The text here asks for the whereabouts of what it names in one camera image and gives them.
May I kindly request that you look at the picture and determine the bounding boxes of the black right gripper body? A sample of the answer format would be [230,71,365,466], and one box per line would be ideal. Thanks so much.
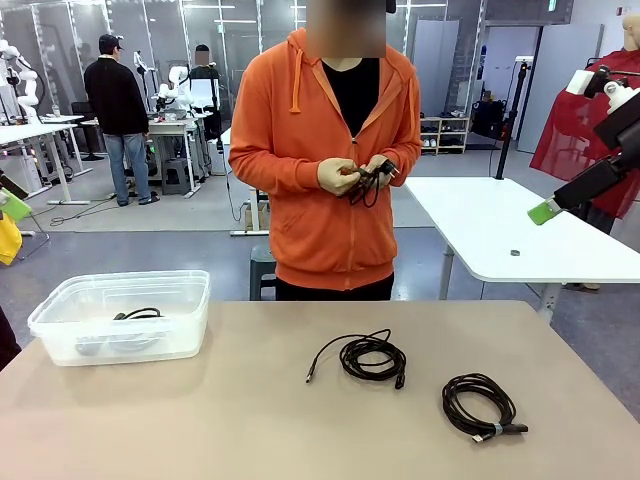
[593,97,640,174]

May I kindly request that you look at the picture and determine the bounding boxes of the black power cable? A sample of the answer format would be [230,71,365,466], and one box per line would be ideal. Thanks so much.
[339,155,399,209]
[112,306,171,322]

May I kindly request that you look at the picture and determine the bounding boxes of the black braided USB cable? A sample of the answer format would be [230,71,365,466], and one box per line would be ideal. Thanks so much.
[441,372,530,447]
[304,327,409,392]

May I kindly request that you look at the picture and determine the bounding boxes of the person left forearm orange sleeve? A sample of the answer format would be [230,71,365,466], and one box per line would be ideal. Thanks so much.
[394,134,424,189]

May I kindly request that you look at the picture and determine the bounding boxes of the person right forearm orange sleeve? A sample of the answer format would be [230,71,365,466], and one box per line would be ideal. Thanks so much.
[228,144,326,191]

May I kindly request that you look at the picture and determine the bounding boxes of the person left hand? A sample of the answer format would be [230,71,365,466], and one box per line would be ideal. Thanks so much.
[362,153,402,190]

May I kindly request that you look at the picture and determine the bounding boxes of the person right hand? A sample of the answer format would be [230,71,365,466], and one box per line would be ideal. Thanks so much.
[317,157,362,197]

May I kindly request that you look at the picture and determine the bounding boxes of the yellow cloth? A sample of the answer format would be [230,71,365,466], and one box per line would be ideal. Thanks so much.
[0,214,24,266]

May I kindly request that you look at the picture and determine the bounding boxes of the black tripod stand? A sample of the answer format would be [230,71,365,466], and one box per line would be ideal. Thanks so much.
[493,55,534,181]

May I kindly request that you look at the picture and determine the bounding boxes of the large white table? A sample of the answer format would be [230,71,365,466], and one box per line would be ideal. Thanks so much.
[403,175,640,327]

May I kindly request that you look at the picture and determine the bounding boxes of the black office chair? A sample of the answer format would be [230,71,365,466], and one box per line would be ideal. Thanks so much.
[71,101,107,162]

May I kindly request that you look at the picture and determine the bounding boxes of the black cart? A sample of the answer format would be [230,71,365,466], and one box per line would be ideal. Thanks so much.
[472,98,511,141]

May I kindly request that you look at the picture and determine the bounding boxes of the black equipment housing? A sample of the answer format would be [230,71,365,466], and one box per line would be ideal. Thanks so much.
[0,304,22,372]

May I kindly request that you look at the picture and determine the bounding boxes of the man in black jacket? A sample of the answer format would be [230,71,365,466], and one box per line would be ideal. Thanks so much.
[83,33,160,207]

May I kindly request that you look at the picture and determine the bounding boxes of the wooden shoe rack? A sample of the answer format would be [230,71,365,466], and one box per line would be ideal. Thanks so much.
[419,115,471,155]

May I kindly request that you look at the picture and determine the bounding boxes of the grey plastic stool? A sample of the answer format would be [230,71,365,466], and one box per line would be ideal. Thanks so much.
[160,157,192,196]
[248,244,279,302]

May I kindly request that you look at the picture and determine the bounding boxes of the grey workbench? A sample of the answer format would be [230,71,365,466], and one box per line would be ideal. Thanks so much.
[79,110,211,199]

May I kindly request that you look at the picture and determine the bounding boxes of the clear plastic storage box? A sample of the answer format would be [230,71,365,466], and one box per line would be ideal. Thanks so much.
[27,269,211,368]

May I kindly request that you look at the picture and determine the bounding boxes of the white humanoid robot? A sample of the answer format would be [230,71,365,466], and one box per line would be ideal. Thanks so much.
[157,63,194,115]

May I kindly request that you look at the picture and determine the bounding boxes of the person in dark top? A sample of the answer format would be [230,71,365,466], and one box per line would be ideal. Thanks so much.
[187,43,222,144]

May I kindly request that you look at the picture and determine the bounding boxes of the white standing desk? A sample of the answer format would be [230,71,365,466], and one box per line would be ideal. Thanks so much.
[219,124,274,237]

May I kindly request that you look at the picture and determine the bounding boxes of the person in orange hoodie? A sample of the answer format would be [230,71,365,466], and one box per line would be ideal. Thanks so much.
[227,27,424,302]

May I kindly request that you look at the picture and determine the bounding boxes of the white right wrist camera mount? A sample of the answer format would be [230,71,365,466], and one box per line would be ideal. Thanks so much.
[564,63,629,114]

